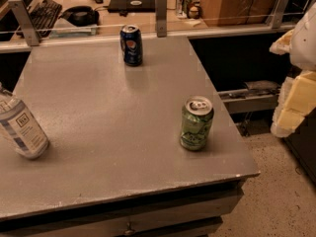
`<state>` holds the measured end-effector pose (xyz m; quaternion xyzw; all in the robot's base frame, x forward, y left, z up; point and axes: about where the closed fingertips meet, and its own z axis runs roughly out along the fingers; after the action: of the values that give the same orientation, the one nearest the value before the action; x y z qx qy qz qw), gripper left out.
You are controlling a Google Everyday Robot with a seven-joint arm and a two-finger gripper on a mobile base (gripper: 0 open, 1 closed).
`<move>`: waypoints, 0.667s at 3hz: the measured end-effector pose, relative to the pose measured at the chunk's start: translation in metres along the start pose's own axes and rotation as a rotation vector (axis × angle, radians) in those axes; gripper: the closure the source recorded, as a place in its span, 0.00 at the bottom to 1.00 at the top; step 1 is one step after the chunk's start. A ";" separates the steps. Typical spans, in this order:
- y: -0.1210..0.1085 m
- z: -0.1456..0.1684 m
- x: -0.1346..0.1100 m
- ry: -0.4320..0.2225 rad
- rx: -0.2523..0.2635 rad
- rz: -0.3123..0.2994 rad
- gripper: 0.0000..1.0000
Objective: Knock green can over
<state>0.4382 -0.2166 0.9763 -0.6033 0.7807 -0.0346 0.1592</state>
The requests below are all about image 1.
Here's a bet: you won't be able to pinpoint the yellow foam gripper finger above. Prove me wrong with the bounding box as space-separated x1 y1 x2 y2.
270 30 293 55
271 71 316 137

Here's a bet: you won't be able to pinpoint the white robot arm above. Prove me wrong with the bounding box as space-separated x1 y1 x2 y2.
270 3 316 137

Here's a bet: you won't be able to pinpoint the green soda can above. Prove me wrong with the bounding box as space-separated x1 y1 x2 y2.
180 96 214 151

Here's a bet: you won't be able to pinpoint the blue Pepsi can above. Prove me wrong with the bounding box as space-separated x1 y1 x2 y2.
119 25 143 66

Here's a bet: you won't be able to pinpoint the brown cardboard box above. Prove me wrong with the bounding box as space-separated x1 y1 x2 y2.
199 0 276 27

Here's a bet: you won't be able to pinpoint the glass jar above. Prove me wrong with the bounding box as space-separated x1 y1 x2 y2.
175 0 193 18

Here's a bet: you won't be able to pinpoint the grey table drawer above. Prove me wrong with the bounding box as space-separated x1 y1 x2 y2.
0 184 243 237

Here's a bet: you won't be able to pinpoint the black laptop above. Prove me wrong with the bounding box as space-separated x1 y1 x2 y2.
108 0 155 13

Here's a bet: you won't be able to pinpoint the black headphones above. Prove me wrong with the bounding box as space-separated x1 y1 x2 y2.
61 6 99 27

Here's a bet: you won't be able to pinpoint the black keyboard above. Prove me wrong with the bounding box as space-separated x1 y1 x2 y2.
29 0 62 38

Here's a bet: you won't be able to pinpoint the clear labelled water bottle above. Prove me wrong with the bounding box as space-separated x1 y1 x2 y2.
0 83 49 159

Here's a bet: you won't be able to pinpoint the right metal bracket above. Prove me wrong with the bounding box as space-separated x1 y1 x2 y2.
269 0 289 29

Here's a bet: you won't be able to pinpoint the metal bracket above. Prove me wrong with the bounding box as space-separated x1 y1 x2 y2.
269 0 289 29
9 0 40 46
155 0 167 38

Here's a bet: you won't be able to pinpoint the middle metal bracket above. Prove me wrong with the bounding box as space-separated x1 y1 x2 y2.
155 0 167 38

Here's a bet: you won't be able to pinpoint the left metal bracket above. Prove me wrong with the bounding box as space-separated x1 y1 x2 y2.
9 0 40 46

